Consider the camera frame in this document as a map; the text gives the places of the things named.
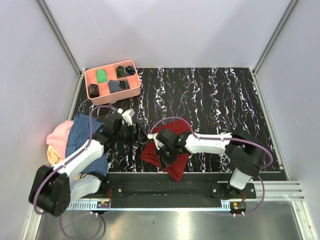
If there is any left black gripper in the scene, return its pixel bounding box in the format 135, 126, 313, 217
114, 122, 150, 146

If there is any dark red cloth napkin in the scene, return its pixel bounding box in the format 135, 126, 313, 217
140, 117, 191, 183

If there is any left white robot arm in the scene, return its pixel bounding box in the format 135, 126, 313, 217
28, 108, 147, 217

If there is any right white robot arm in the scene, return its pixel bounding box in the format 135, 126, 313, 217
147, 128, 267, 199

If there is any dark striped rolled sock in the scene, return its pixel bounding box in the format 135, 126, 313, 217
119, 79, 130, 91

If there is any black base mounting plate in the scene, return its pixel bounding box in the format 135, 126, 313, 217
99, 172, 257, 200

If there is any grey blue rolled sock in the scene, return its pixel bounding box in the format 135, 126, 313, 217
108, 80, 121, 94

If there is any pink divided organizer tray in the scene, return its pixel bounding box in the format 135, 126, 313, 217
84, 60, 141, 106

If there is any blue checkered cloth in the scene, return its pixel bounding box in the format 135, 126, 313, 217
65, 113, 108, 176

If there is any dark brown rolled sock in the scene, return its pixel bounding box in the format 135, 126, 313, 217
87, 84, 100, 99

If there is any blue patterned dark sock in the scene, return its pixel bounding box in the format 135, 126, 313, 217
125, 65, 136, 76

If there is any yellow patterned dark sock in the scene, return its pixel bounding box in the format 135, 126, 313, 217
115, 65, 126, 79

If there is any green rolled sock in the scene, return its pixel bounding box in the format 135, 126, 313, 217
96, 69, 108, 84

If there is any pink cloth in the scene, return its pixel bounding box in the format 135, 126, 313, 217
46, 120, 74, 156

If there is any peach orange cloth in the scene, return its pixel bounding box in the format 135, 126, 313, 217
47, 144, 87, 181

